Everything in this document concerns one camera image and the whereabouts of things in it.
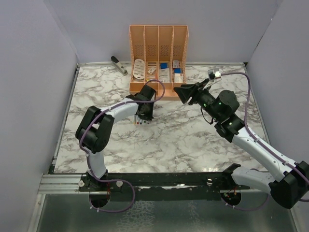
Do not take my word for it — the black grey stapler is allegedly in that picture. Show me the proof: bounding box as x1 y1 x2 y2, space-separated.
111 56 127 76

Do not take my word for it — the orange plastic desk organizer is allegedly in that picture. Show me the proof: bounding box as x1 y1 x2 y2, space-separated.
129 25 189 101

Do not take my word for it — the blue eraser box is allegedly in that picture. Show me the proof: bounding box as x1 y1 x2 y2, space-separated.
174 68 182 73

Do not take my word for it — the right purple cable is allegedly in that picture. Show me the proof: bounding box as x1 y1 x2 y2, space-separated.
219 72 309 212

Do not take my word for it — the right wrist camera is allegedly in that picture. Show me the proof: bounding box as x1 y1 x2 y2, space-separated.
205 68 221 88

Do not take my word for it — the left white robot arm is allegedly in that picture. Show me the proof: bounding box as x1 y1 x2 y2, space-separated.
75 85 156 191

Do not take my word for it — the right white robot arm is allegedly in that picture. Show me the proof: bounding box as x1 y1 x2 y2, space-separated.
174 83 309 209

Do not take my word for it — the white oval label card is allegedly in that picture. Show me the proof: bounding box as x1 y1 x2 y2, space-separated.
132 58 145 80

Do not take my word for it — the small white red box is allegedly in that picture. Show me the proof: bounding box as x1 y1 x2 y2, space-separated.
147 67 156 74

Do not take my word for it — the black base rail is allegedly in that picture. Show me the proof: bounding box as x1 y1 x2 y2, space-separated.
79 171 248 202

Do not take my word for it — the white red staples box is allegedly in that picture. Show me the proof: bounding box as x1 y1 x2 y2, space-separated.
172 60 181 69

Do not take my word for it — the white printed box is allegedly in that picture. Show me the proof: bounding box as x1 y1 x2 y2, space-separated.
174 73 184 83

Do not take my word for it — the blue stamp box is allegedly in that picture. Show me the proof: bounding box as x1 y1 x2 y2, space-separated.
160 62 169 69

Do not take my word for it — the white paper package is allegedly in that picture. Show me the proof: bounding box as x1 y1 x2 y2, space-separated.
158 68 171 83

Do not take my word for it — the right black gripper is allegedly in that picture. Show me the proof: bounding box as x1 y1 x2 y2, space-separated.
174 78 221 121

